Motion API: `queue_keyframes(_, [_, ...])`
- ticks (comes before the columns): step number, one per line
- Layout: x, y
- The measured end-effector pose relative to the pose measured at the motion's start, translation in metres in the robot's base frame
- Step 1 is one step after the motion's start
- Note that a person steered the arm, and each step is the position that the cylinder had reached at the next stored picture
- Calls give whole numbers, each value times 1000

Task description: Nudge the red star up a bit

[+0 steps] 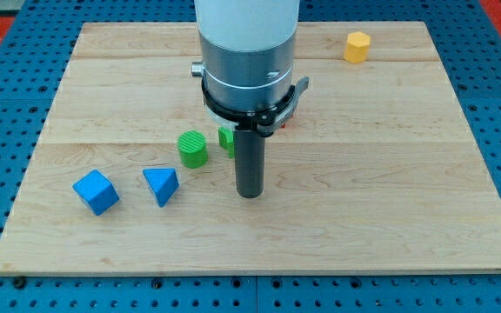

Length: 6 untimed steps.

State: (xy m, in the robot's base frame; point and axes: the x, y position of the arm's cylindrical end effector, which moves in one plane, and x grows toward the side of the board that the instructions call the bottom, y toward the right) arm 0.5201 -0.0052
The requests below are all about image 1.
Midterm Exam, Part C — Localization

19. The green block behind tool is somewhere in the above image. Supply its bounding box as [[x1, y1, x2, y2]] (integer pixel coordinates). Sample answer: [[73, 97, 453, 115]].
[[217, 127, 235, 158]]

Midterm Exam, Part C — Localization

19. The black clamp ring with lever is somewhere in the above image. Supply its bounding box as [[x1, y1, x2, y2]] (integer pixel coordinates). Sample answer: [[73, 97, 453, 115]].
[[200, 76, 311, 138]]

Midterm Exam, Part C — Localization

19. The yellow hexagonal block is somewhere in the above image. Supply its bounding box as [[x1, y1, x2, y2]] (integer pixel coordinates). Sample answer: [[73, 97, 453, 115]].
[[344, 31, 371, 64]]

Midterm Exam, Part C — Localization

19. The light wooden board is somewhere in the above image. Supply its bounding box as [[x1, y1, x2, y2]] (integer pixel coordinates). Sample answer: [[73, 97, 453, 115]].
[[0, 22, 501, 277]]

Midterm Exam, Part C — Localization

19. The green cylinder block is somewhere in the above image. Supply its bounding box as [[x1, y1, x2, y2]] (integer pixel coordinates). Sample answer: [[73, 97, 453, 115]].
[[177, 130, 208, 169]]

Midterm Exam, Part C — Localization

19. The blue triangular prism block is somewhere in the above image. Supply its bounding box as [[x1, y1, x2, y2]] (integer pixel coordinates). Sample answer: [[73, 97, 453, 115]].
[[143, 168, 179, 208]]

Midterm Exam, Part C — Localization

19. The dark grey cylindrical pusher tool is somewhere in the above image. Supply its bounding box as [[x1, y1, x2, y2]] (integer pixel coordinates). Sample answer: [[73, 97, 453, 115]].
[[234, 130, 265, 198]]

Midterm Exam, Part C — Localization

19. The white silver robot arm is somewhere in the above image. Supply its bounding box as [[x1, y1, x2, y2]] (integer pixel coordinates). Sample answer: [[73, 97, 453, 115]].
[[194, 0, 299, 111]]

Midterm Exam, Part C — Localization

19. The blue cube block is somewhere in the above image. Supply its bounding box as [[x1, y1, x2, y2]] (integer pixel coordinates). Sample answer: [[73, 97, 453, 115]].
[[72, 170, 119, 216]]

